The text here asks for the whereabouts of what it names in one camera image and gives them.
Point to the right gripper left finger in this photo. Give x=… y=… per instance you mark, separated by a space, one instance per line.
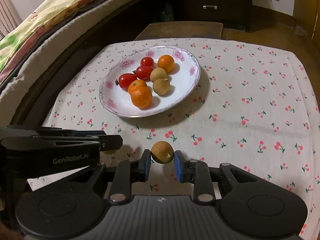
x=127 y=173

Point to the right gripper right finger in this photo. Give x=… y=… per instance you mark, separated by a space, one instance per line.
x=197 y=173

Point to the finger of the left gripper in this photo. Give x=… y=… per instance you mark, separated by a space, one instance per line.
x=20 y=131
x=37 y=142

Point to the red cherry tomato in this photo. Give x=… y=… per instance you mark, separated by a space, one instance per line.
x=147 y=61
x=125 y=80

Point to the oval red tomato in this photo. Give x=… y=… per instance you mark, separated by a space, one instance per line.
x=143 y=72

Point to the large brown longan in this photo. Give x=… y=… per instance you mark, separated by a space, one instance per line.
x=158 y=73

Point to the small orange tangerine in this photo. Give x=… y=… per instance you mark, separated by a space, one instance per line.
x=166 y=62

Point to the grey bed mattress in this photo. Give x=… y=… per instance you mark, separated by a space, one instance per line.
x=49 y=48

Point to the cherry print tablecloth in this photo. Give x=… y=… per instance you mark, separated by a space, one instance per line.
x=254 y=107

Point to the white floral plate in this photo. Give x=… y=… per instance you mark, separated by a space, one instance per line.
x=150 y=81

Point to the colourful floral quilt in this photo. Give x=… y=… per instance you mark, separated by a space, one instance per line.
x=19 y=42

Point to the wooden low table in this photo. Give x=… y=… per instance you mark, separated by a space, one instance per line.
x=182 y=29

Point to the dark wooden nightstand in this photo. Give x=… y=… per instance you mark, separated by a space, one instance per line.
x=234 y=14

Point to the wooden wardrobe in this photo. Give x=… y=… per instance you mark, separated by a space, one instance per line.
x=305 y=14

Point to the dark wooden bed frame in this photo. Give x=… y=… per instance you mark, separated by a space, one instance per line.
x=124 y=26

